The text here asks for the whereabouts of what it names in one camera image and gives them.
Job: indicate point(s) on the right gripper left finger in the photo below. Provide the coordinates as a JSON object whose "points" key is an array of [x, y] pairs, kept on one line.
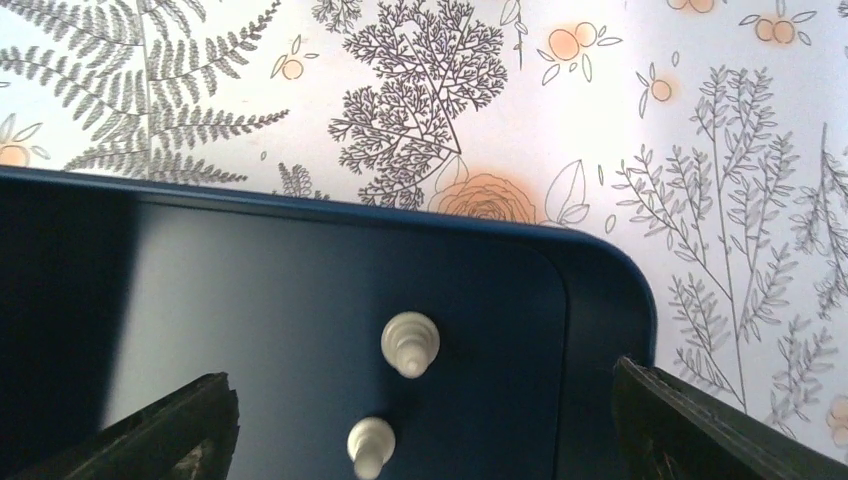
{"points": [[190, 433]]}

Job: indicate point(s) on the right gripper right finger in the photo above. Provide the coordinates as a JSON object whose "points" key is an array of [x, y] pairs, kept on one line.
{"points": [[669, 429]]}

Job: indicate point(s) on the dark blue piece tray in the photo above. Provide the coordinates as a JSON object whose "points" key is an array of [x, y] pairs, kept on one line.
{"points": [[115, 293]]}

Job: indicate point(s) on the white pawn in tray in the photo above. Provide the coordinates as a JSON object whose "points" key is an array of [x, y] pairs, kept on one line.
{"points": [[370, 445], [410, 342]]}

